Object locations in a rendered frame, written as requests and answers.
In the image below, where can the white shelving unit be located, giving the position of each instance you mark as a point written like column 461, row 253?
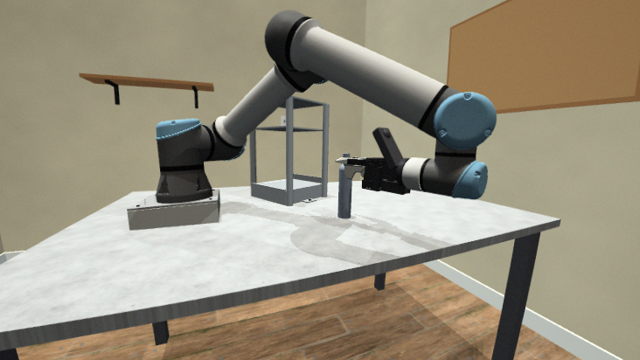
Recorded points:
column 295, row 188

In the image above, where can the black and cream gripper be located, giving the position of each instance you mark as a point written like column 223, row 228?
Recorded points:
column 376, row 174

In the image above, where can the dark grey bottle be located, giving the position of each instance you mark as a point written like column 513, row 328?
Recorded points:
column 344, row 194

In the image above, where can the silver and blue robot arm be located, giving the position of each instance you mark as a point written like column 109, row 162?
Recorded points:
column 458, row 120

